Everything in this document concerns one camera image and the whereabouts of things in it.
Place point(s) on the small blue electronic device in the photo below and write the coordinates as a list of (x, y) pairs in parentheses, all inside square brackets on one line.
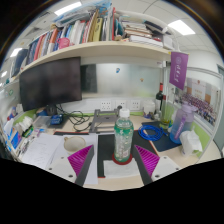
[(57, 119)]

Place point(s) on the grey door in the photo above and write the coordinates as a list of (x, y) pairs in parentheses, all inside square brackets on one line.
[(220, 140)]

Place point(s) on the dark rectangular panel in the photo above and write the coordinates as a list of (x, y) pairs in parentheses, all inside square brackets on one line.
[(89, 78)]

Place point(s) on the clear plastic box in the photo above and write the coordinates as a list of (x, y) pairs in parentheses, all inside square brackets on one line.
[(42, 122)]

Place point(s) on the white tissue pack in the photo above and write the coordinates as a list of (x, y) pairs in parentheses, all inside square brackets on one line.
[(26, 124)]

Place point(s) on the green glass vase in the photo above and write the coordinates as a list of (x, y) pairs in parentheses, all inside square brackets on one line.
[(166, 116)]

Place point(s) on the dark wine bottle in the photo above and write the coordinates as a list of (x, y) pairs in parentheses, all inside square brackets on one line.
[(159, 98)]

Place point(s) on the group photo poster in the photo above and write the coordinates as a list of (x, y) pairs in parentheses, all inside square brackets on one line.
[(200, 103)]

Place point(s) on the grey metal laptop stand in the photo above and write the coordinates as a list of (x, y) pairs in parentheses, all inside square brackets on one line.
[(100, 120)]

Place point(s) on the white paper napkin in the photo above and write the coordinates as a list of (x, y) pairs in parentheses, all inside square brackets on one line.
[(120, 170)]

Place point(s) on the blue printed box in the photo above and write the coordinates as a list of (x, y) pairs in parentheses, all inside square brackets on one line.
[(15, 138)]

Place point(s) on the purple translucent water jug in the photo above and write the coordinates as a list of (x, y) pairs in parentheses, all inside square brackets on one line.
[(181, 126)]

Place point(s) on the purple hanging pennant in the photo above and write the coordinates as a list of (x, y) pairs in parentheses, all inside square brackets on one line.
[(179, 68)]

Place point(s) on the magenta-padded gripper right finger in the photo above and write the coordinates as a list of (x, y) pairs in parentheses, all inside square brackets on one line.
[(166, 166)]

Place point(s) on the cream ceramic mug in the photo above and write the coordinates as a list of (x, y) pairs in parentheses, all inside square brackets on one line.
[(75, 144)]

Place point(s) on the white wall socket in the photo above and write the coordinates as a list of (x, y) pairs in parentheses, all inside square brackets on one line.
[(121, 104), (105, 105), (135, 104)]

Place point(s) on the written white paper sheet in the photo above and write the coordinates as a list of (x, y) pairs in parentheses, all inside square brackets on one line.
[(40, 150)]

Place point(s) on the blank white paper sheet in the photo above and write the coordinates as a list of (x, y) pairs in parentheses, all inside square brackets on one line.
[(92, 173)]

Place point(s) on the black computer monitor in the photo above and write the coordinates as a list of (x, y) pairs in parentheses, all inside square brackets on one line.
[(50, 83)]

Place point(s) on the white round jar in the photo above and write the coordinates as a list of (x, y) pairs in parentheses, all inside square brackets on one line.
[(149, 107)]

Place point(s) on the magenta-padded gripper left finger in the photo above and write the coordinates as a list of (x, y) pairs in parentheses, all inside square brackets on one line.
[(60, 166)]

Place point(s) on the ceiling light panels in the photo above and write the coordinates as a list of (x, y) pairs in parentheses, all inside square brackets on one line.
[(181, 27)]

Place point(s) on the black desk mat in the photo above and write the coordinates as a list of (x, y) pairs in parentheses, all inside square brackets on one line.
[(105, 150)]

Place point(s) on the green-labelled clear drink bottle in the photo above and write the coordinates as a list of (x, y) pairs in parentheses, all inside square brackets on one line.
[(123, 136)]

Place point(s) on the wall shelf with books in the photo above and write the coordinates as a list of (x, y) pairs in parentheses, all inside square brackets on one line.
[(100, 50)]

